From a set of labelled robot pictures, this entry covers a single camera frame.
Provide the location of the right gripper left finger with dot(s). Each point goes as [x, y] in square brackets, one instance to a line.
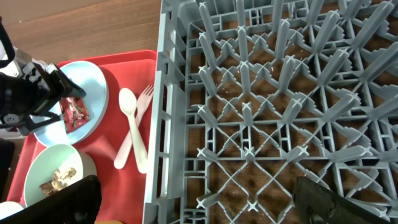
[77, 203]

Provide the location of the red snack wrapper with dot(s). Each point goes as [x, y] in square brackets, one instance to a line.
[75, 113]

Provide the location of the light blue bowl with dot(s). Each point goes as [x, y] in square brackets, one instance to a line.
[9, 208]

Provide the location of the light blue plate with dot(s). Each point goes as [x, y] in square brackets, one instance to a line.
[91, 79]

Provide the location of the rice and food scraps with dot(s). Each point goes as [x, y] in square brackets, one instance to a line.
[61, 179]

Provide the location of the mint green bowl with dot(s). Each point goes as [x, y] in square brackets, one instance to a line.
[60, 157]

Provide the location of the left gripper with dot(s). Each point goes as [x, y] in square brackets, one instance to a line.
[26, 102]

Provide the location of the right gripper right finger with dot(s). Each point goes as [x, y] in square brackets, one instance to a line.
[316, 204]

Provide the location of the red serving tray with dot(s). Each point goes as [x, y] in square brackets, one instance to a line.
[122, 190]

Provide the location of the grey dishwasher rack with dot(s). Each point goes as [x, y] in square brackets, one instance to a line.
[251, 95]

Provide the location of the yellow cup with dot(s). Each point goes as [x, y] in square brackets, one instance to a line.
[108, 222]

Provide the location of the white plastic spoon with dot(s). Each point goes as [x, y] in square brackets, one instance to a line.
[128, 105]

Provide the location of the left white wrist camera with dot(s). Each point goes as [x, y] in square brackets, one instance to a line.
[14, 68]

